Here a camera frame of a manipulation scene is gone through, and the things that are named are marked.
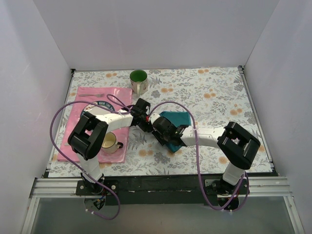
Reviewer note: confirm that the silver fork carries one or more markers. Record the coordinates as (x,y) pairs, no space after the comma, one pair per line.
(91,95)

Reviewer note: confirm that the aluminium frame rail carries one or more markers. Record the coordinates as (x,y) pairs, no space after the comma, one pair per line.
(257,185)

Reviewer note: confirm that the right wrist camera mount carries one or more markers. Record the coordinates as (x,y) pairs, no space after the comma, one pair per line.
(153,117)

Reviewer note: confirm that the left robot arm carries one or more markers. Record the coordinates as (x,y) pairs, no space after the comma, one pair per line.
(88,135)

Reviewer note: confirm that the pink placemat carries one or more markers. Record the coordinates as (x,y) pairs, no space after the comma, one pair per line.
(125,95)

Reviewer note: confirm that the cream enamel cup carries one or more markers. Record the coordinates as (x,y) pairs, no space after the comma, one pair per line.
(110,144)

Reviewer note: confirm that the teal cloth napkin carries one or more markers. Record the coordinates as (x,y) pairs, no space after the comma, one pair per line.
(177,119)

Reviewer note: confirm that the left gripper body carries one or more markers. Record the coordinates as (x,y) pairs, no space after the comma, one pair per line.
(146,125)

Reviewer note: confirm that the white plate blue rim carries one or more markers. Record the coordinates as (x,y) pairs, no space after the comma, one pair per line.
(101,108)

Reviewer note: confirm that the green inside floral mug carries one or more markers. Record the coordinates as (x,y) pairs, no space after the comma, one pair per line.
(139,82)

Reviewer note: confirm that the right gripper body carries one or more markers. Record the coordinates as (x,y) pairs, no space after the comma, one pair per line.
(160,137)

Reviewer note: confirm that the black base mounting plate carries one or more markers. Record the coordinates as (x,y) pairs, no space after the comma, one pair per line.
(170,189)

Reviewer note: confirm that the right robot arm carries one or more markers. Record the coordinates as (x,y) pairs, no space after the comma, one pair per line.
(238,145)

